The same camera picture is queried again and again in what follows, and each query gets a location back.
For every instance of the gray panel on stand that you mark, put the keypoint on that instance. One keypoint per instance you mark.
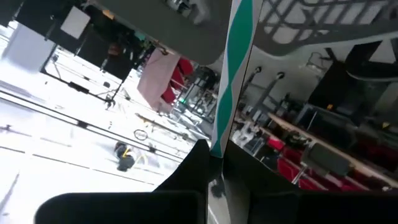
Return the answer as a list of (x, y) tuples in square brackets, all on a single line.
[(326, 158)]

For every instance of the gray mesh cutlery basket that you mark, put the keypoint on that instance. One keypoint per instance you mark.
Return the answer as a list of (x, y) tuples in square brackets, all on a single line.
[(186, 37)]

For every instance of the white paper sheet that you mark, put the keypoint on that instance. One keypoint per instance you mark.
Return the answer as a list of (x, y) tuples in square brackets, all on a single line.
[(75, 22)]

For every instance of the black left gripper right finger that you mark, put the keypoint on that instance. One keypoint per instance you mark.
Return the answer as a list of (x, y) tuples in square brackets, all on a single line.
[(311, 208)]

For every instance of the long wooden workbench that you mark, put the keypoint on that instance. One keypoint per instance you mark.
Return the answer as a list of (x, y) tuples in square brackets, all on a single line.
[(289, 125)]

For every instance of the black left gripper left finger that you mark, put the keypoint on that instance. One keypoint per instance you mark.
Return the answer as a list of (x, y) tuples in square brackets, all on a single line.
[(124, 208)]

